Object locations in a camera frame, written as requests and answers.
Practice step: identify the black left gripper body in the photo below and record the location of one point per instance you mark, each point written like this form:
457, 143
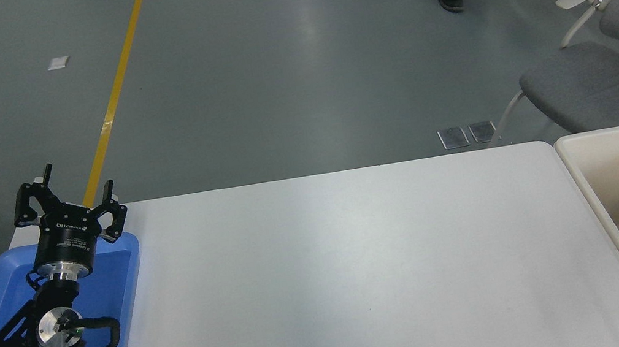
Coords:
67, 243

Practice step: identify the metal floor plate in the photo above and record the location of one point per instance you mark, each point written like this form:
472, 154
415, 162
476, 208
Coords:
482, 132
453, 137

